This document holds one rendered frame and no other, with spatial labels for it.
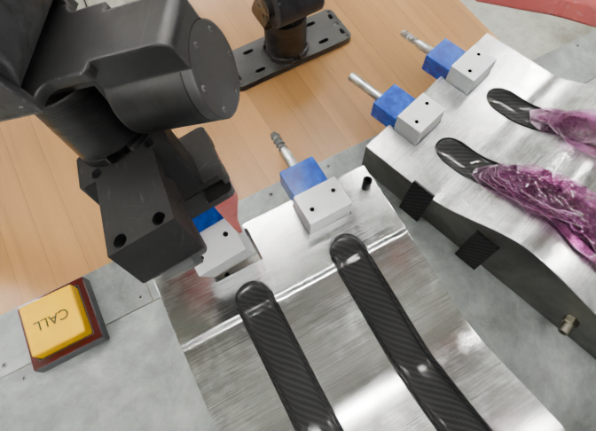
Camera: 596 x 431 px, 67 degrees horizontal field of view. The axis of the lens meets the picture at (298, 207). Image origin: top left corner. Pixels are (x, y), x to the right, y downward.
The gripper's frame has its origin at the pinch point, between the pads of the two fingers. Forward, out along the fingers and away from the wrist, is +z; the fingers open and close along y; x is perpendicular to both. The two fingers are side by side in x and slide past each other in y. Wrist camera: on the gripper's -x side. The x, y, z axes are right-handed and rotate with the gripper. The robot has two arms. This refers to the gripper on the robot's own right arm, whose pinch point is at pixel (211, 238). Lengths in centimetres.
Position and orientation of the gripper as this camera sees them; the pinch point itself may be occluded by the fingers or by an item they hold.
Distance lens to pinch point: 43.2
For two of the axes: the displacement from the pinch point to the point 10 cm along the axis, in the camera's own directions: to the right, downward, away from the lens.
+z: 3.3, 5.7, 7.6
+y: 8.6, -5.1, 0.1
